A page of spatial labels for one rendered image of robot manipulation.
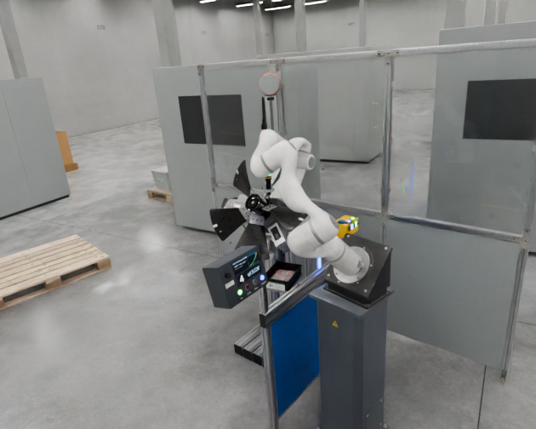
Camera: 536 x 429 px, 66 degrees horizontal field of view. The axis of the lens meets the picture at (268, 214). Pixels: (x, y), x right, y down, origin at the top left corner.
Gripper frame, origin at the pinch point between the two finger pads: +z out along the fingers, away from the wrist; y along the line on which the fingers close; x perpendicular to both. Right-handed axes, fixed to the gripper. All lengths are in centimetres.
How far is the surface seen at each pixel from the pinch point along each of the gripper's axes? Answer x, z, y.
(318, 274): -65, -38, -6
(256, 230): -43.9, 3.5, -10.5
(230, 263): -26, -39, -76
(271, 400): -119, -38, -55
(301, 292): -67, -38, -24
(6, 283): -138, 287, -75
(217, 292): -37, -37, -83
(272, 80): 40, 38, 57
